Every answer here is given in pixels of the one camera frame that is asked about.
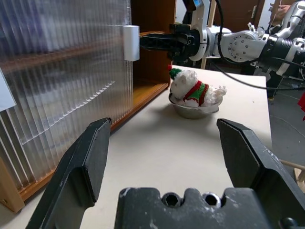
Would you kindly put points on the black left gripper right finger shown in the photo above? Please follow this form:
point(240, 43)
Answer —
point(257, 167)

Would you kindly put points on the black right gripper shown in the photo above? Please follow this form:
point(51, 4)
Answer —
point(194, 44)

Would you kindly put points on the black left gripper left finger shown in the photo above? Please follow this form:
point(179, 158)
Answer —
point(78, 171)

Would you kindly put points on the brown wooden cabinet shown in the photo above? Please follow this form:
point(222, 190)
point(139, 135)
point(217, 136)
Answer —
point(152, 14)

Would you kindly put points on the white plush toy, striped sweater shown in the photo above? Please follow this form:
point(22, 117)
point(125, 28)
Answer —
point(188, 81)

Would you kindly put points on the light wooden stick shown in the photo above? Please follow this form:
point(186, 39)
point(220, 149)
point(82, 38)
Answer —
point(291, 164)

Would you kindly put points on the translucent ribbed sliding door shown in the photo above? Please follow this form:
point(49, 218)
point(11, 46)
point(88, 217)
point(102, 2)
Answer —
point(14, 143)
point(119, 76)

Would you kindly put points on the small metal bowl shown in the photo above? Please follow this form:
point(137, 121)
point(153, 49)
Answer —
point(193, 113)

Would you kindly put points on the red cloth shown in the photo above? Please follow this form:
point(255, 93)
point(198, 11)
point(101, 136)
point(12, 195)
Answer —
point(302, 102)

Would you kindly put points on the brown room door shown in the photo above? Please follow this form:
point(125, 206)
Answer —
point(238, 12)

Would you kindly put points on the person in background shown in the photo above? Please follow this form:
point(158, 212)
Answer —
point(282, 7)

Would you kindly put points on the silver robot torso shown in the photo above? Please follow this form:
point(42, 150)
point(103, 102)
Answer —
point(295, 14)

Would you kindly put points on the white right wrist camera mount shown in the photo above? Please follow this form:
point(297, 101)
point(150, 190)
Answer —
point(199, 19)

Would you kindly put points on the light wooden post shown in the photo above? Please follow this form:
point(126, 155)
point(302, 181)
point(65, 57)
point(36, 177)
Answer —
point(212, 14)

